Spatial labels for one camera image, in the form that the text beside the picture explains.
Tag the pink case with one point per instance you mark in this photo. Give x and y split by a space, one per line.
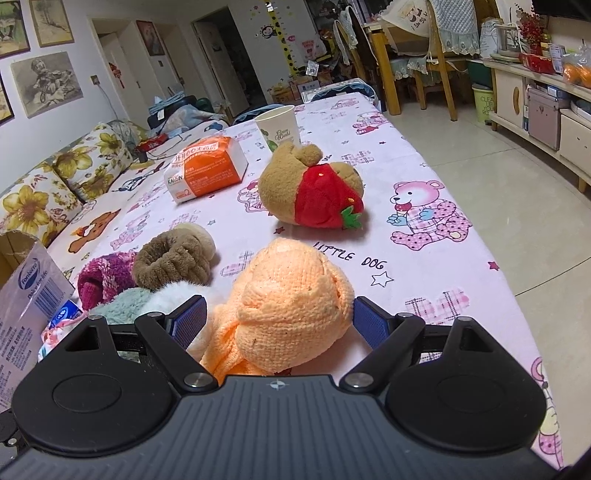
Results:
547 117

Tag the orange knitted hat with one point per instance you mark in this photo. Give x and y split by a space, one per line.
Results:
281 304

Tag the floral sofa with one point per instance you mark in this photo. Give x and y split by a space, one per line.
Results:
106 203

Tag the white fuzzy sock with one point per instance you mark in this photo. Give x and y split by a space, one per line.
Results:
159 297

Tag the bag of oranges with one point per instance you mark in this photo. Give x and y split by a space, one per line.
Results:
577 74

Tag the brown fuzzy headband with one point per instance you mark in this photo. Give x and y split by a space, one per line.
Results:
173 261

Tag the red gift box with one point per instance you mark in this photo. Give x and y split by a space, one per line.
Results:
535 63

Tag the brown plush toy red strawberry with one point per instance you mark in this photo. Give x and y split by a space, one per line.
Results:
311 187

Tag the framed tree sketch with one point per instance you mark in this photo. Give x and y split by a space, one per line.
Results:
51 21

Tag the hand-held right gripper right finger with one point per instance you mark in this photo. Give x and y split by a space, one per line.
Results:
369 321

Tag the giraffe height chart sticker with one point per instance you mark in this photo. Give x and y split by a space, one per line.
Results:
281 37

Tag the framed portrait picture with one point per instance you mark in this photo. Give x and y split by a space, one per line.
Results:
150 39

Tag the yellow floral cushion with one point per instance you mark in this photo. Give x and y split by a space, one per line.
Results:
124 130
34 207
92 159

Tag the white paper cup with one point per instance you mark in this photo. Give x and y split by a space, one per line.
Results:
277 127

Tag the blue wipes packet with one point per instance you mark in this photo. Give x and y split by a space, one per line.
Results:
67 313

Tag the blue stool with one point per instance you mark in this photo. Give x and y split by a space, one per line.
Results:
251 115
344 90

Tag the pink printed tablecloth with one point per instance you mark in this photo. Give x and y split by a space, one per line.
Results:
415 152

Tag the light green trash bin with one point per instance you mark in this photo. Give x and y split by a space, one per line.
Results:
484 104

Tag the wooden dining table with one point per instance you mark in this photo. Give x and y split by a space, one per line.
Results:
383 69

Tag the clear glass container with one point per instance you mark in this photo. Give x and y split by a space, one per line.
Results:
505 39

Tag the cream tote bag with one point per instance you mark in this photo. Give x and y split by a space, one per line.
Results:
406 14

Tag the cream cabinet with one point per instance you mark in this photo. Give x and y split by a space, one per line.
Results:
512 99

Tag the dark framed animal picture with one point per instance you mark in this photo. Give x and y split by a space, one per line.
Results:
11 25

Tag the printed cardboard box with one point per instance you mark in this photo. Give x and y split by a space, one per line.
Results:
23 300

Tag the red flower bouquet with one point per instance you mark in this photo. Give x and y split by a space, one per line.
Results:
531 25

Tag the orange tissue pack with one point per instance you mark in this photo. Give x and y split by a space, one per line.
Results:
207 168

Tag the black framed sketch picture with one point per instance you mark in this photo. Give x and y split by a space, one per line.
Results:
4 101

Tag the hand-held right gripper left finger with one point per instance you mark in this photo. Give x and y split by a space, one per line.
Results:
189 321

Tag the pile of clothes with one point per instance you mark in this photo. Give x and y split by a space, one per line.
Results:
184 113

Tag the wooden chair lace cover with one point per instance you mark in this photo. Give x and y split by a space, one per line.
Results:
455 27

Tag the unframed child sketch poster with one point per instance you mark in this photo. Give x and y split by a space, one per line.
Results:
46 83

